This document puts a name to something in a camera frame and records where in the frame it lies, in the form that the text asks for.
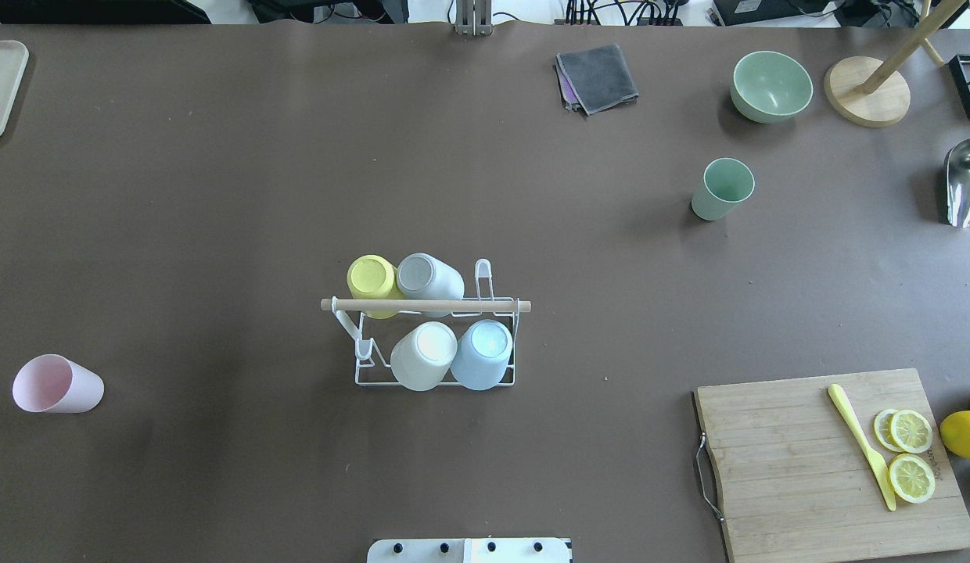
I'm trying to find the green plastic cup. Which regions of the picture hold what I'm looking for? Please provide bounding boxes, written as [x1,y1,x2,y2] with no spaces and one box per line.
[692,157,756,221]

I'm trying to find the pink plastic cup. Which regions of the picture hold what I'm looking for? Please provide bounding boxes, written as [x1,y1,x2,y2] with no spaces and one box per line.
[12,355,105,414]

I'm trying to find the grey plastic cup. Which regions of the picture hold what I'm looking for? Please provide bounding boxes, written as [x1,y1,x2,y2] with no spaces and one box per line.
[397,253,465,300]

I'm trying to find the light blue plastic cup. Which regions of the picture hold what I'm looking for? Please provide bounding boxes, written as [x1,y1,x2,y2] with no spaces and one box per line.
[451,320,513,391]

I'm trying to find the cream white plastic cup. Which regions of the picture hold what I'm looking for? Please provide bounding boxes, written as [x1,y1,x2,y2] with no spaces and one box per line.
[390,321,458,392]

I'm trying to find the yellow plastic cup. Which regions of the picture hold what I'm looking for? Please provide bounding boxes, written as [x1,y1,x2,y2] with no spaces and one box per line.
[347,254,406,299]

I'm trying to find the grey folded cloth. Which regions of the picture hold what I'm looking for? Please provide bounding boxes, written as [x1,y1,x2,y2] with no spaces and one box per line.
[554,43,639,117]

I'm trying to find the green bowl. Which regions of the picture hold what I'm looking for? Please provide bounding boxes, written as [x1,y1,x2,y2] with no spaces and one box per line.
[731,51,814,124]

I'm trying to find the wooden mug tree stand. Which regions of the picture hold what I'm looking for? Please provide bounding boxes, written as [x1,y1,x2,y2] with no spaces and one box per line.
[824,1,967,128]

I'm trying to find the yellow plastic knife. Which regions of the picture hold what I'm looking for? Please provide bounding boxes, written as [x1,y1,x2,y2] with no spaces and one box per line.
[826,384,897,511]

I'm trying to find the lemon slice upper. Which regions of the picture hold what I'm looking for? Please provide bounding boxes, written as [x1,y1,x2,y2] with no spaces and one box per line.
[872,409,933,455]

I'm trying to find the lemon slice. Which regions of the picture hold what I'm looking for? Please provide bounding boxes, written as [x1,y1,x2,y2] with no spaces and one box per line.
[888,453,936,504]
[872,409,933,455]

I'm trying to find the lemon slice lower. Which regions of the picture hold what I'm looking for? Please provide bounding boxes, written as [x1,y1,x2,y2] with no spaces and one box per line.
[888,453,936,504]

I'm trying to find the metal scoop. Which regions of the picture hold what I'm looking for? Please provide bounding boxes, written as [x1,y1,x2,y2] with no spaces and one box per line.
[945,138,970,228]

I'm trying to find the whole yellow lemon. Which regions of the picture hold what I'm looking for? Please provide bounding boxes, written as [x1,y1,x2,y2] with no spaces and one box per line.
[939,411,970,460]

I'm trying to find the beige plastic tray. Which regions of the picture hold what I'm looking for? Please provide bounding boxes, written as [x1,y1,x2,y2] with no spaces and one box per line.
[0,40,30,136]

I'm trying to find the white wire cup holder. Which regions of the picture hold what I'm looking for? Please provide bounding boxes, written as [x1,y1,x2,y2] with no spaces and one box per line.
[321,259,533,389]

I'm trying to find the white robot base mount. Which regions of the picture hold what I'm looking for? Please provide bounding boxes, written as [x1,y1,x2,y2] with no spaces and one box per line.
[366,536,573,562]

